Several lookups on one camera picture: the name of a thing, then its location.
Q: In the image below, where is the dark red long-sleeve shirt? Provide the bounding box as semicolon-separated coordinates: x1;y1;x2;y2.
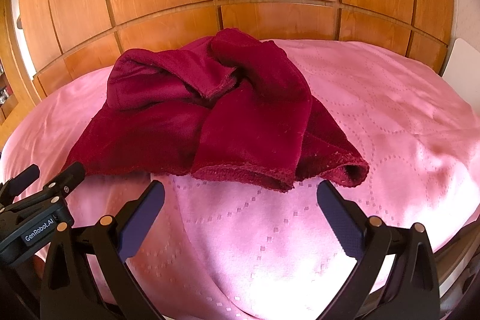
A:
67;28;369;192

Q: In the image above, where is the pink quilted bedspread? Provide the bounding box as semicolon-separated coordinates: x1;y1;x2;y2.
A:
1;29;479;319

